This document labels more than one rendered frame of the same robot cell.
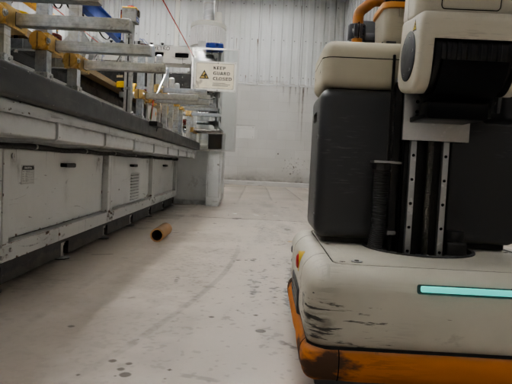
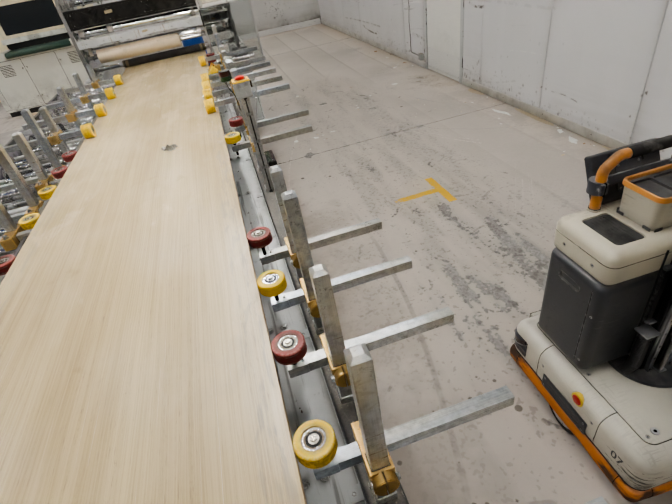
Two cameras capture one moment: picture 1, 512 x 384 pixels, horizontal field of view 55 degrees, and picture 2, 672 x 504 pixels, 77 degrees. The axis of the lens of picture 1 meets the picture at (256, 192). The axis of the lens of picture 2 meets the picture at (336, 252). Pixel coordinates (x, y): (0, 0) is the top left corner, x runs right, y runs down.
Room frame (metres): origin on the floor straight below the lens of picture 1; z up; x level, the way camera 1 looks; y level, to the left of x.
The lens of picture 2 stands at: (0.58, 0.72, 1.63)
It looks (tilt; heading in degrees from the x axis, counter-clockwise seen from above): 36 degrees down; 350
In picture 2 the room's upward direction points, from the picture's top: 11 degrees counter-clockwise
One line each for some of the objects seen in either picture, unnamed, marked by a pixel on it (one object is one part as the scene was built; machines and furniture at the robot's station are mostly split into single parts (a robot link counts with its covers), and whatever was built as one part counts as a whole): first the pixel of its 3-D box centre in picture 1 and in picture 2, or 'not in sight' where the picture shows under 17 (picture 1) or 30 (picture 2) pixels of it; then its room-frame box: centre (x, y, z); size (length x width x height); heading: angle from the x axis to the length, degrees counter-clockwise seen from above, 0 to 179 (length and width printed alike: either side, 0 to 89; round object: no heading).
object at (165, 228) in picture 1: (161, 232); not in sight; (3.04, 0.57, 0.04); 0.30 x 0.08 x 0.08; 0
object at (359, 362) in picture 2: not in sight; (373, 438); (0.99, 0.65, 0.91); 0.04 x 0.04 x 0.48; 0
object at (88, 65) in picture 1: (104, 66); (321, 241); (1.78, 0.56, 0.80); 0.43 x 0.03 x 0.04; 90
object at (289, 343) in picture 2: not in sight; (292, 356); (1.28, 0.75, 0.85); 0.08 x 0.08 x 0.11
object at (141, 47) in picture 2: not in sight; (160, 43); (5.59, 1.23, 1.05); 1.43 x 0.12 x 0.12; 90
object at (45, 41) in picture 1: (46, 44); (313, 296); (1.51, 0.65, 0.81); 0.14 x 0.06 x 0.05; 0
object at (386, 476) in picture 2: not in sight; (374, 455); (1.01, 0.65, 0.81); 0.14 x 0.06 x 0.05; 0
